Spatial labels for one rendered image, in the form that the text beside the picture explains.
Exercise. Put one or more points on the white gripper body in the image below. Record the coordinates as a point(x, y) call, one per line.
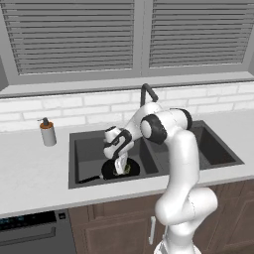
point(119, 165)

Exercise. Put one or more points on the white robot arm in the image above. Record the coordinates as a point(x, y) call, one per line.
point(182, 172)

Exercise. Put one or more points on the green yellow sponge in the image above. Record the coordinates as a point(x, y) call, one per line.
point(127, 169)

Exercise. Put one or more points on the black frying pan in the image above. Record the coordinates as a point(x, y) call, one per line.
point(132, 167)

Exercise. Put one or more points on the dark grey double sink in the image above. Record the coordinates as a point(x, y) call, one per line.
point(89, 152)

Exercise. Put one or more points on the black sink tap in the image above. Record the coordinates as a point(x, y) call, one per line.
point(144, 92)

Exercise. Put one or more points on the brown cupboard door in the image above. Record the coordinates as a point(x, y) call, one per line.
point(112, 228)
point(231, 218)

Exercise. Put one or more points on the grey soap dispenser orange collar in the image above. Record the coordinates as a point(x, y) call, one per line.
point(48, 135)

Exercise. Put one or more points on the grey dishwasher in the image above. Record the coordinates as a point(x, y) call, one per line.
point(36, 233)

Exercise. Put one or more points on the grey window blind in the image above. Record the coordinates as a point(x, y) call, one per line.
point(72, 36)
point(201, 33)

